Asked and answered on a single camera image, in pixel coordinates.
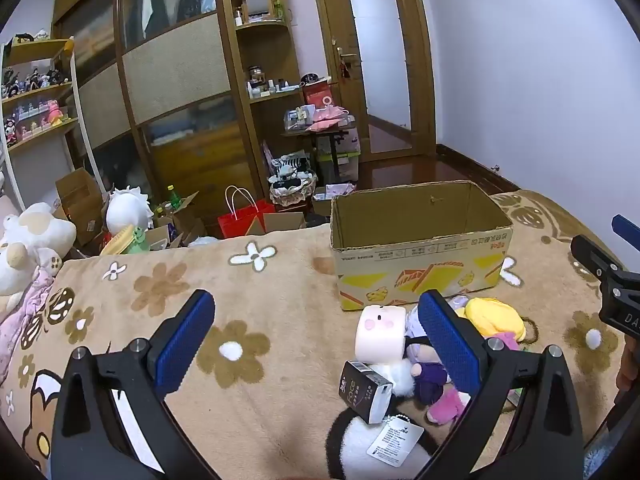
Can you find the lavender-haired plush doll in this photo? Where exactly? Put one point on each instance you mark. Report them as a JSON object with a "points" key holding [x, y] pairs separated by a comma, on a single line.
{"points": [[430, 380]]}

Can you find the pink marshmallow face plush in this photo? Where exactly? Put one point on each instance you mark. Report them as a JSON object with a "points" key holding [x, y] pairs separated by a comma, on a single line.
{"points": [[380, 332]]}

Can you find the wooden corner shelf unit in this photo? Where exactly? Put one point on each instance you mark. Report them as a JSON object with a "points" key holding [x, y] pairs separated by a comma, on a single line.
{"points": [[262, 30]]}

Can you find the open brown cardboard box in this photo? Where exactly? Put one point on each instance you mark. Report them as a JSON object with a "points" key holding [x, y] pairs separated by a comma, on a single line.
{"points": [[80, 205]]}

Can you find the white and brown plush cat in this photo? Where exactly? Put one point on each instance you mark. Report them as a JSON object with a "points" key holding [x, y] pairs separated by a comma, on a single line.
{"points": [[30, 245]]}

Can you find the small black carton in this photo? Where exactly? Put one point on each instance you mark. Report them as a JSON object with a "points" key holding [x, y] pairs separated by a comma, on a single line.
{"points": [[365, 390]]}

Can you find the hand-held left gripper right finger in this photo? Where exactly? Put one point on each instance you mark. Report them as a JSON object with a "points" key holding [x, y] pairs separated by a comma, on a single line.
{"points": [[450, 342]]}

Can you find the rows of small figurines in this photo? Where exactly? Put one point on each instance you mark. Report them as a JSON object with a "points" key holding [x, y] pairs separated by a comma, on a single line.
{"points": [[35, 80]]}

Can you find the person's right hand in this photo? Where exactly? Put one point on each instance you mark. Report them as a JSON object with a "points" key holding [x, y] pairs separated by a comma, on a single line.
{"points": [[627, 367]]}

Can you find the white fluffy plush ball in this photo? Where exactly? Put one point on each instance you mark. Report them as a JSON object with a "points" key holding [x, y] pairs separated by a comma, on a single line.
{"points": [[402, 377]]}

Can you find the white paper hang tag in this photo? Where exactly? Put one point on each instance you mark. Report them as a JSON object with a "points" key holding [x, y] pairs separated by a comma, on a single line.
{"points": [[395, 442]]}

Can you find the flat brown cardboard carton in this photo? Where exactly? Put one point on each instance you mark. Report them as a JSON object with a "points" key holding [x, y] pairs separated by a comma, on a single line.
{"points": [[285, 222]]}

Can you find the lace basket with plush toys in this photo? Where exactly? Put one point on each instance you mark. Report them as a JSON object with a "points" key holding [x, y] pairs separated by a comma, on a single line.
{"points": [[292, 182]]}

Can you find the pink crumpled cloth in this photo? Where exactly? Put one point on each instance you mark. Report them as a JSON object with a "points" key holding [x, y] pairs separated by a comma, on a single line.
{"points": [[22, 310]]}

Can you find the white storage bin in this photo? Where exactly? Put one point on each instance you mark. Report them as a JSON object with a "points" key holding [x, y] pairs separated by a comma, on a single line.
{"points": [[345, 155]]}

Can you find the red paper bag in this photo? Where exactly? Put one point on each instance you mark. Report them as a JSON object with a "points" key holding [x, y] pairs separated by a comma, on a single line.
{"points": [[240, 225]]}

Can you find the grey-blue fuzzy cloth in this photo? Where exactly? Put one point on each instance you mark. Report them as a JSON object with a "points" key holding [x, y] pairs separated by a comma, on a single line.
{"points": [[600, 460]]}

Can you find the wooden door with glass panel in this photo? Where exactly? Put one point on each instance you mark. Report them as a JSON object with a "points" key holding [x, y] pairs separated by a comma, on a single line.
{"points": [[372, 55]]}

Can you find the small dark side table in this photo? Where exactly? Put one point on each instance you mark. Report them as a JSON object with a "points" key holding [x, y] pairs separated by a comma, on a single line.
{"points": [[325, 132]]}

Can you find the pink folded clothing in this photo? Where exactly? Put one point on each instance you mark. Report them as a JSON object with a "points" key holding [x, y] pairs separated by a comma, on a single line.
{"points": [[330, 117]]}

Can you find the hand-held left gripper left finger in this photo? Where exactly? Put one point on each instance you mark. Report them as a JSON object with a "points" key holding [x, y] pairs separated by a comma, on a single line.
{"points": [[182, 342]]}

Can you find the white-haired plush doll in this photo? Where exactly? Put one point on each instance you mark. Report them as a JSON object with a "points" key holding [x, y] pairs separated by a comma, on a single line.
{"points": [[127, 210]]}

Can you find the wooden sliding door wardrobe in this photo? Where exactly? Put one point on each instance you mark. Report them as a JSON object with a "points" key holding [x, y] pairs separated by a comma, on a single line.
{"points": [[165, 75]]}

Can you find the green glass bottle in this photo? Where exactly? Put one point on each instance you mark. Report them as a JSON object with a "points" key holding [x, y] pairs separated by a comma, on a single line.
{"points": [[175, 199]]}

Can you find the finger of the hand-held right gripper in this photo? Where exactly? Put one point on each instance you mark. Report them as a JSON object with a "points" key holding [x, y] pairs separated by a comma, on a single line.
{"points": [[592, 257], [627, 230]]}

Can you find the green and yellow plush toy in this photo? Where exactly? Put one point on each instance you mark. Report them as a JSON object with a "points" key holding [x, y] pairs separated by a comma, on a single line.
{"points": [[125, 242]]}

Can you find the printed cardboard box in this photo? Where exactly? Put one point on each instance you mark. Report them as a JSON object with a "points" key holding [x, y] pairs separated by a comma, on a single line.
{"points": [[420, 272]]}

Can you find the yellow wall shelf unit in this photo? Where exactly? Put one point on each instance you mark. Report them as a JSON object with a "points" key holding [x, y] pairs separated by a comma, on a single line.
{"points": [[37, 90]]}

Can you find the red gift box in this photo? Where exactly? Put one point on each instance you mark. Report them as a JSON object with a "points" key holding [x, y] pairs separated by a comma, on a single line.
{"points": [[317, 96]]}

